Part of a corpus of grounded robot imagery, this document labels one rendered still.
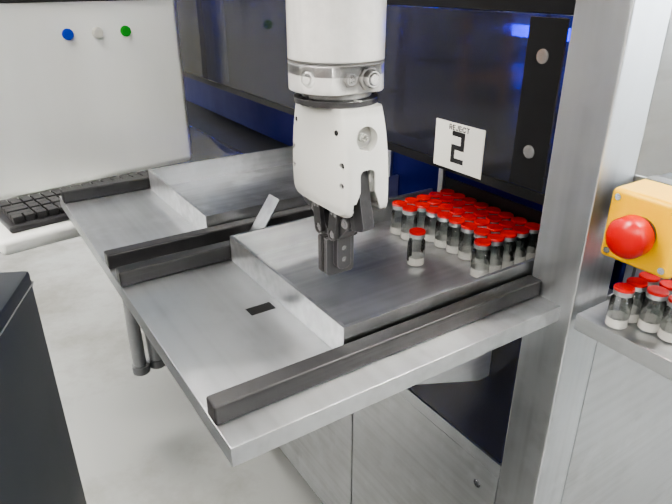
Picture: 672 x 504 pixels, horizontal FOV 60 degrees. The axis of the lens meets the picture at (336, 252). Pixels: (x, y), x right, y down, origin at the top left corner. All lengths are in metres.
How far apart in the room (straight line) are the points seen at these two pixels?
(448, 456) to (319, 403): 0.48
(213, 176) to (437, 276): 0.52
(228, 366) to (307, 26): 0.31
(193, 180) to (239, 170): 0.09
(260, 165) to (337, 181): 0.63
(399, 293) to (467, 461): 0.35
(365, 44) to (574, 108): 0.24
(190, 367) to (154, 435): 1.30
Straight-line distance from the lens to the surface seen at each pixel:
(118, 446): 1.87
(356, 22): 0.49
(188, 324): 0.65
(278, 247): 0.79
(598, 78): 0.63
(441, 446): 0.98
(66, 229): 1.17
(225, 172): 1.11
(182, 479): 1.73
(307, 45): 0.50
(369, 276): 0.72
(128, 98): 1.42
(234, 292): 0.70
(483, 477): 0.93
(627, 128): 0.65
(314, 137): 0.53
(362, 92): 0.51
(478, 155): 0.74
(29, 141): 1.36
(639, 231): 0.59
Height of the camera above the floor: 1.21
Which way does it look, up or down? 25 degrees down
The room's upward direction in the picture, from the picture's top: straight up
